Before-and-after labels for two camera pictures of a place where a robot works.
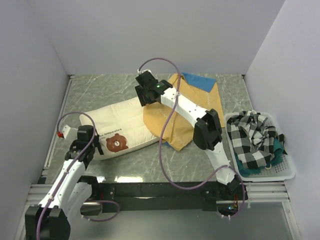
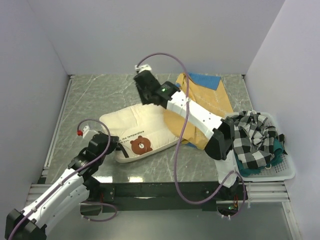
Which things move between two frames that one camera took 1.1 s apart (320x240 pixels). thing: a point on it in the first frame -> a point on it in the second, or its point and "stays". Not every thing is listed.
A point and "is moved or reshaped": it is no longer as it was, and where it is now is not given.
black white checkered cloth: [252, 140] stays
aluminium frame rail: [268, 192] stays
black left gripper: [96, 140] -> [113, 142]
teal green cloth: [277, 150] stays
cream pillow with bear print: [120, 129] is moved or reshaped
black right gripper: [140, 94] stays
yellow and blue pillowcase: [178, 129] is moved or reshaped
